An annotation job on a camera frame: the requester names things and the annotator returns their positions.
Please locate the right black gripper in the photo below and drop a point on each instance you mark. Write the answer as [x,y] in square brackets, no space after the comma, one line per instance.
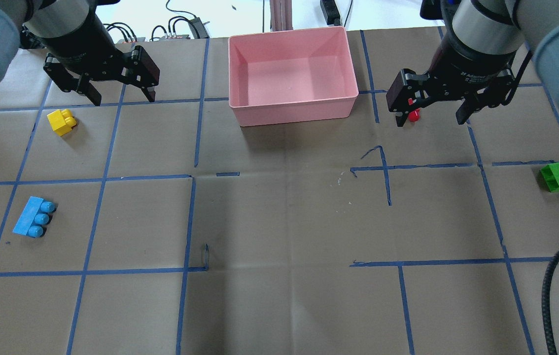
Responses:
[474,60]

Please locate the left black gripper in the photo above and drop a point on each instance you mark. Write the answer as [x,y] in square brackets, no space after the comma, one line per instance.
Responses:
[78,45]

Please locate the red toy block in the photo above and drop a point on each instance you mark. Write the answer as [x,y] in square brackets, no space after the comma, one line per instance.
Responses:
[415,115]

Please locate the yellow toy block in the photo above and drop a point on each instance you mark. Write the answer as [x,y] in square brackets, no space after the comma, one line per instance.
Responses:
[61,121]

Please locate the blue toy block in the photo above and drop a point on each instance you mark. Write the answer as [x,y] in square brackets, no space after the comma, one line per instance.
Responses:
[34,218]

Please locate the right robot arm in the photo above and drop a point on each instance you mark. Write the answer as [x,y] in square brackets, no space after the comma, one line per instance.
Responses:
[486,48]

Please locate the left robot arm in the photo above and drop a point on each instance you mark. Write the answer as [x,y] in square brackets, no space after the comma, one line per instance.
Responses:
[16,15]

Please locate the pink plastic box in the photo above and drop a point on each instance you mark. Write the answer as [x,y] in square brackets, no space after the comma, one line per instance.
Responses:
[291,76]

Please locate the grey usb hub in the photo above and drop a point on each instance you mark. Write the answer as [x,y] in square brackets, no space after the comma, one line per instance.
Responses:
[128,34]
[160,33]

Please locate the black power adapter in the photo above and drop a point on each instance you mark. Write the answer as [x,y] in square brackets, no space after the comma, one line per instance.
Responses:
[198,29]

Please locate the black power strip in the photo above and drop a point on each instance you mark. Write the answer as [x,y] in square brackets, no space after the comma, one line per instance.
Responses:
[332,16]

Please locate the aluminium frame post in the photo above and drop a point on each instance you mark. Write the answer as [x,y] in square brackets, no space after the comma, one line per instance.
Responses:
[281,15]

